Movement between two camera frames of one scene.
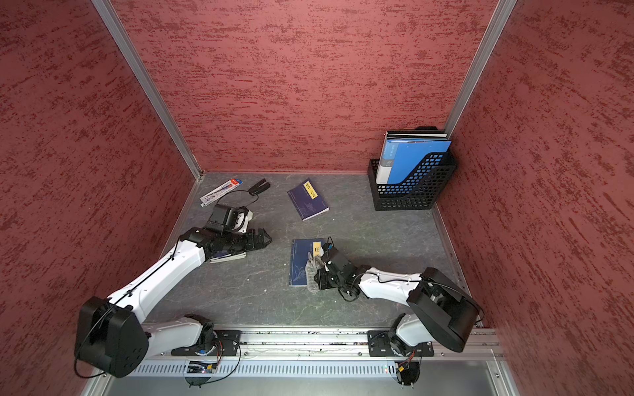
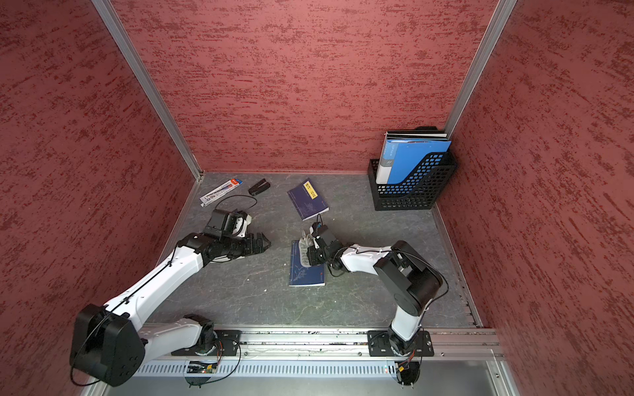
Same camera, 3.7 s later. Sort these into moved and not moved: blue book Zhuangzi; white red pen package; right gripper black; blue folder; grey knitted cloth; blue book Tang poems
Moved: right gripper black; grey knitted cloth
Not moved: blue folder; blue book Zhuangzi; white red pen package; blue book Tang poems
